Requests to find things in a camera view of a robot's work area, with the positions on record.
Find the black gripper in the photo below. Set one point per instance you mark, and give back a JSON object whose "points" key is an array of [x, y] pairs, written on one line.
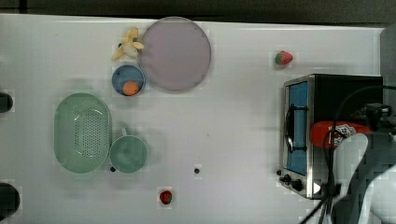
{"points": [[377, 117]]}

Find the red felt ketchup bottle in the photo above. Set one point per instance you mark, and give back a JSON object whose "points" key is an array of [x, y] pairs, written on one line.
{"points": [[327, 133]]}

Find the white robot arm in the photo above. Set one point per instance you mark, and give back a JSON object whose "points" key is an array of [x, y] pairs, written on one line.
{"points": [[360, 160]]}

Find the silver toaster oven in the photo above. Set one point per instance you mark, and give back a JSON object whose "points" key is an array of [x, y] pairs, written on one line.
{"points": [[311, 99]]}

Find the toy strawberry near oven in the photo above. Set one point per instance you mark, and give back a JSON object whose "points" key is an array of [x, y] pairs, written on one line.
{"points": [[283, 58]]}

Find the grey round plate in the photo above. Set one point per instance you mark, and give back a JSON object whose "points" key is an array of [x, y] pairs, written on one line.
{"points": [[176, 54]]}

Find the toy strawberry front table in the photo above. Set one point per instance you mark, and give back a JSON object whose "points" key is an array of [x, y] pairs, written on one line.
{"points": [[166, 197]]}

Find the orange toy fruit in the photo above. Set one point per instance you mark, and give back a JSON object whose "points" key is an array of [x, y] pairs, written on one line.
{"points": [[130, 88]]}

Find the green cup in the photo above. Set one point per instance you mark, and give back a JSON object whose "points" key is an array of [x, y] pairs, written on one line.
{"points": [[128, 153]]}

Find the blue small bowl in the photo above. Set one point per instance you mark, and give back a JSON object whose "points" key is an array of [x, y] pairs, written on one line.
{"points": [[127, 73]]}

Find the peeled toy banana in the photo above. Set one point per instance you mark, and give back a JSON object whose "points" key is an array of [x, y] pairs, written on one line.
{"points": [[130, 45]]}

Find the green perforated colander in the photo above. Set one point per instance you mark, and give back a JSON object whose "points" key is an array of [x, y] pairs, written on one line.
{"points": [[82, 133]]}

